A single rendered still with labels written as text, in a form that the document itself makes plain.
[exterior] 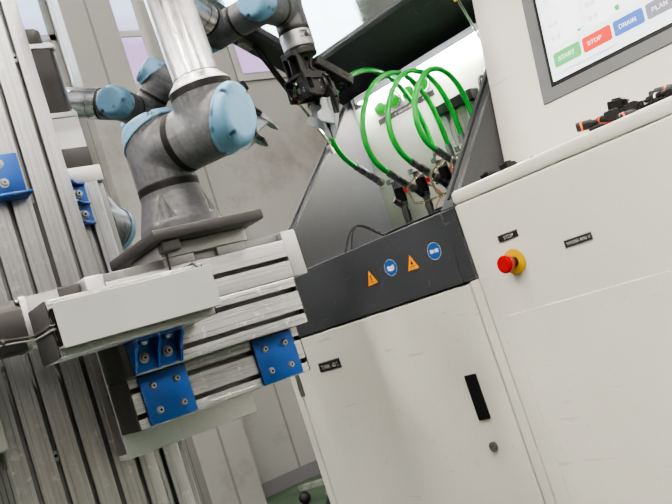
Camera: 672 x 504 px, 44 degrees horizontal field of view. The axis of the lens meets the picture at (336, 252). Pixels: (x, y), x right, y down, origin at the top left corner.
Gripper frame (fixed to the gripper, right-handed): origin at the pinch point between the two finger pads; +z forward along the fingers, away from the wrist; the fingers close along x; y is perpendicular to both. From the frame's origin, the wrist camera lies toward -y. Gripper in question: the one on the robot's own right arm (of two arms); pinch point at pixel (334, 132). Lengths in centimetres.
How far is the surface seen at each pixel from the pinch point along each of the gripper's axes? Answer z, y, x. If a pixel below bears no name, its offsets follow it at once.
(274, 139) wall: -84, -220, -261
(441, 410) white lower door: 68, -3, 1
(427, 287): 40.6, -2.9, 9.2
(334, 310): 38.6, -3.0, -21.9
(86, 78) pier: -128, -99, -257
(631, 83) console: 15, -27, 57
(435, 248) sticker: 33.2, -2.9, 14.9
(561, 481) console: 86, -3, 26
